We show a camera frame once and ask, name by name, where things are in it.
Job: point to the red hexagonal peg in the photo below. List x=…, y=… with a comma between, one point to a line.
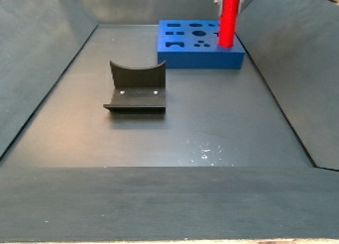
x=228, y=17

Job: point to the blue foam shape board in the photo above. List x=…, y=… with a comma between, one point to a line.
x=188, y=45

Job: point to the black curved holder stand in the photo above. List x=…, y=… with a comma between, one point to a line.
x=139, y=88

